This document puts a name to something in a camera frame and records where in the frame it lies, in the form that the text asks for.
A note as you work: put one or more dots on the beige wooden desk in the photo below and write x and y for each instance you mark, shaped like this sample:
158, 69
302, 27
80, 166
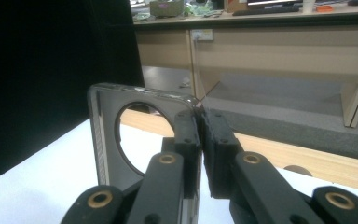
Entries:
276, 53

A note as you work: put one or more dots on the brown box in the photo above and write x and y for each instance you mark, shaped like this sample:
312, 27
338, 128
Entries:
236, 5

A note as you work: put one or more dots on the white table sheet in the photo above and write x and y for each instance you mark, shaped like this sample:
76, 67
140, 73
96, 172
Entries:
43, 186

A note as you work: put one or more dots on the green clutter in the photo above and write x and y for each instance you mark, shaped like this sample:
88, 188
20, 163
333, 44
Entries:
202, 9

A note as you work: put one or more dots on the black curtain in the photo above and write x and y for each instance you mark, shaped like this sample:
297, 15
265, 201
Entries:
43, 77

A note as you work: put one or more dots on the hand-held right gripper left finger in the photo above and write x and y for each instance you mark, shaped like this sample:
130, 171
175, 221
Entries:
167, 186

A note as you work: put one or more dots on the white cup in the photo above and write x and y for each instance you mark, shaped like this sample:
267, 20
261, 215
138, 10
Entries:
309, 6

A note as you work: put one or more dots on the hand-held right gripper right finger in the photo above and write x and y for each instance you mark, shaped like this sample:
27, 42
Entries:
254, 186

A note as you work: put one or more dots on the orange object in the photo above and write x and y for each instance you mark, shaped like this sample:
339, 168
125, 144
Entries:
324, 8

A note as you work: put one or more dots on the cardboard box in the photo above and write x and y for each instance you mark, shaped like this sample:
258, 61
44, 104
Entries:
166, 8

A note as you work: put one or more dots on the white wall socket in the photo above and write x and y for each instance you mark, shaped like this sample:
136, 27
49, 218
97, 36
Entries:
202, 34

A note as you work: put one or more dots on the black keyboard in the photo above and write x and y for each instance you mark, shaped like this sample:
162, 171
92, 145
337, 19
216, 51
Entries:
265, 10

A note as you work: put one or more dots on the crumpled clear wrapper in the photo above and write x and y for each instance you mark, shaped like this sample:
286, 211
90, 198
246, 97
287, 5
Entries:
185, 82

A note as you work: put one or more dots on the grey phone case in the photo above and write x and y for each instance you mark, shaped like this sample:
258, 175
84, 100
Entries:
105, 105

